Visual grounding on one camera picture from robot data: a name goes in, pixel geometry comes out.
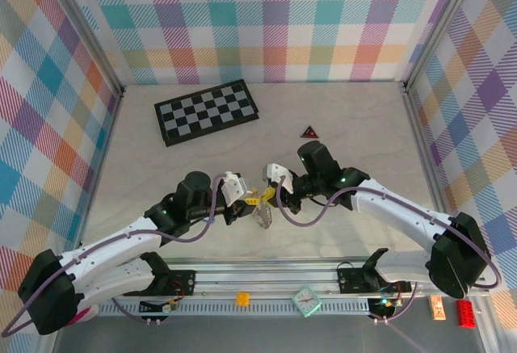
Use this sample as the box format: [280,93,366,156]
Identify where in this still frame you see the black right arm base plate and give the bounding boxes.
[337,266,413,294]

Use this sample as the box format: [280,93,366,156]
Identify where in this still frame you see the aluminium mounting rail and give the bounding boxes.
[46,258,490,301]

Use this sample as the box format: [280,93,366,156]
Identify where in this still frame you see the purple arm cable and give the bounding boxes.
[274,174,502,353]
[2,174,227,338]

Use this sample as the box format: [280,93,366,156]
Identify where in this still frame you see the teal square clock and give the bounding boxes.
[291,284,322,317]

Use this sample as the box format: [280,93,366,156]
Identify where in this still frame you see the small circuit board with wires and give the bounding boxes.
[139,298,179,314]
[369,296,399,318]

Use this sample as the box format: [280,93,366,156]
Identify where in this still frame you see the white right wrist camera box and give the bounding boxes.
[261,162,296,193]

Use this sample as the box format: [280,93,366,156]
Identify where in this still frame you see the aluminium table side rail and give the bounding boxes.
[71,86,127,268]
[399,81,465,264]

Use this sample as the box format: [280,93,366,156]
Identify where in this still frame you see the aluminium frame post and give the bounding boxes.
[46,0,124,98]
[403,0,484,91]

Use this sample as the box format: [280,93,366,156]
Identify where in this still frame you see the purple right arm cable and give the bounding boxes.
[274,174,502,353]

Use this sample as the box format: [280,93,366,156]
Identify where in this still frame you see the red toy brick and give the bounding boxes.
[456,299,477,327]

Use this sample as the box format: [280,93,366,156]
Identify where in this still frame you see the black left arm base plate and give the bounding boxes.
[123,268,197,297]

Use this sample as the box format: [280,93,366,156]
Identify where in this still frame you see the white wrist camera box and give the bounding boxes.
[261,162,296,193]
[220,171,252,208]

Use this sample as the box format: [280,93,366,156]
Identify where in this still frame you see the pink dome cup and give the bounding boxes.
[70,305,100,325]

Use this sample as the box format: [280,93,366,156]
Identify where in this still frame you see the black grey chessboard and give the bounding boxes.
[153,78,260,148]

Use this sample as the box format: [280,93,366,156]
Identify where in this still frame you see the slotted grey cable duct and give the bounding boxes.
[96,300,372,317]

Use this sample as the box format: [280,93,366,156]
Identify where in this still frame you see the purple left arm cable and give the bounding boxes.
[2,174,227,338]

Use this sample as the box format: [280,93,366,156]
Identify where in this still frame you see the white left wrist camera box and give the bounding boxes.
[220,171,252,208]

